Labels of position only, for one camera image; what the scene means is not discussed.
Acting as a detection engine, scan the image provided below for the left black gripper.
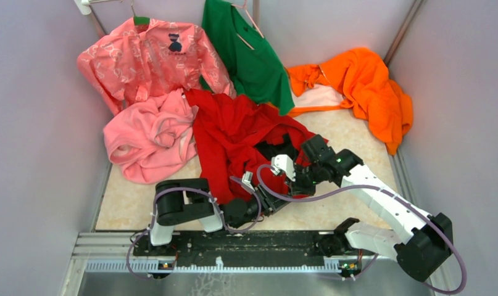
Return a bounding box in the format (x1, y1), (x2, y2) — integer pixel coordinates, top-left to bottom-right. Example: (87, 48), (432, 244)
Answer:
(233, 183), (293, 228)

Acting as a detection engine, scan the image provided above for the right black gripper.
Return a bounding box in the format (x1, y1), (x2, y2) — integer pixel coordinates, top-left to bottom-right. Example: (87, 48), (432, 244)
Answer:
(284, 161), (323, 197)

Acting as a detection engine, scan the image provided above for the red jacket black lining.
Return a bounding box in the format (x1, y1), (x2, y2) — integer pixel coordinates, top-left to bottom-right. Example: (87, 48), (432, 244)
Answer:
(185, 89), (314, 205)

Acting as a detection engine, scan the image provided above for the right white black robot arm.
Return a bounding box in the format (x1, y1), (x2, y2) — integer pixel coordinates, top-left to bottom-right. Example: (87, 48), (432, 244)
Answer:
(272, 134), (454, 282)

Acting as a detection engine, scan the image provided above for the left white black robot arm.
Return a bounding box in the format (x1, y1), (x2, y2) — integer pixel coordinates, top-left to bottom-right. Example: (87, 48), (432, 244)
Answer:
(147, 178), (288, 255)

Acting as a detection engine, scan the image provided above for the pink patterned bear jacket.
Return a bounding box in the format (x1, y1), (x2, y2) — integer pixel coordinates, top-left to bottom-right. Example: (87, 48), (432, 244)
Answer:
(77, 18), (236, 115)

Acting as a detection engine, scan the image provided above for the orange garment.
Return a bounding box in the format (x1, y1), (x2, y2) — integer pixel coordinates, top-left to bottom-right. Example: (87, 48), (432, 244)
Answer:
(286, 47), (413, 155)

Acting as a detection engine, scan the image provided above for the green shirt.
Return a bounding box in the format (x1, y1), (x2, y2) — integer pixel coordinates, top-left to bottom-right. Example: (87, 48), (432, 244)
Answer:
(202, 1), (294, 115)

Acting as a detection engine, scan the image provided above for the plain pink garment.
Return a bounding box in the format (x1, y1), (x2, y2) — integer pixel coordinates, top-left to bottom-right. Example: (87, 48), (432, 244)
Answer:
(103, 89), (197, 184)

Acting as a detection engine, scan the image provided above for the pink clothes hanger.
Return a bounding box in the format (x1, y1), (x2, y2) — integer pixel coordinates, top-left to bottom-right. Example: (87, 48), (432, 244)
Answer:
(229, 0), (264, 51)

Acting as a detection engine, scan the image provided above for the green clothes hanger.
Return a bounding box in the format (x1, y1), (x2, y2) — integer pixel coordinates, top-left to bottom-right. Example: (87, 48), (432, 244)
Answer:
(130, 0), (150, 26)

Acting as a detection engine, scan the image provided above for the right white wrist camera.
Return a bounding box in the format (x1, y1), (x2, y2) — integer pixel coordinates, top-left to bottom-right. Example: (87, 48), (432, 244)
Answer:
(270, 154), (296, 182)

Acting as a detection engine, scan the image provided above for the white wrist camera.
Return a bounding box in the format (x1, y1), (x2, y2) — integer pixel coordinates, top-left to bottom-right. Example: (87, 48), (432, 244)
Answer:
(241, 171), (255, 194)
(270, 154), (296, 182)

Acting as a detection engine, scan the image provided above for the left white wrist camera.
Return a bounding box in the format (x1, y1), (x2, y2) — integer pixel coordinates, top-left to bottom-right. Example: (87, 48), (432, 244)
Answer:
(241, 171), (255, 194)

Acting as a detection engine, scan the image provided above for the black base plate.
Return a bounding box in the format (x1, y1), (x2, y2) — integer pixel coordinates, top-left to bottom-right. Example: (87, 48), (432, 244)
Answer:
(133, 231), (371, 271)

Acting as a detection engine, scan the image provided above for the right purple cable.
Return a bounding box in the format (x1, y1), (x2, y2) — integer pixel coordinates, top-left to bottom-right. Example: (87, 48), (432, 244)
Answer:
(255, 164), (468, 296)

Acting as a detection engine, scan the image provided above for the purple cable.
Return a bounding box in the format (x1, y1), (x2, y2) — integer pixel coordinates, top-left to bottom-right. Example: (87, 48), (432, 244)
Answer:
(255, 164), (468, 296)
(125, 175), (262, 282)

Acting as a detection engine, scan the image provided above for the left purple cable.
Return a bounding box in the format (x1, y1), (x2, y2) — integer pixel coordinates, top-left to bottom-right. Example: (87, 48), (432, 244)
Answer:
(125, 175), (262, 282)

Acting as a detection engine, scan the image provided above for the aluminium frame rail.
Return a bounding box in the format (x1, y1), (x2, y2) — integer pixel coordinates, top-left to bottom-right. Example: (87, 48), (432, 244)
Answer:
(70, 230), (442, 261)

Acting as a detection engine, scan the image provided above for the white toothed cable strip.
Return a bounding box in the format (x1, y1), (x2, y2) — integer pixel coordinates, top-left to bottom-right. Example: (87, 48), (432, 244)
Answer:
(85, 257), (341, 276)

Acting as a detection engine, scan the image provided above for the metal corner post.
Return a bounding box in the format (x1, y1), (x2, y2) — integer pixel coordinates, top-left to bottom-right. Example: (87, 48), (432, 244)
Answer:
(383, 0), (426, 67)

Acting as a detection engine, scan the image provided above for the white rail bracket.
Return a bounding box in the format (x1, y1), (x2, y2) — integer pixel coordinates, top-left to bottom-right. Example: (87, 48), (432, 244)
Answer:
(74, 0), (119, 15)

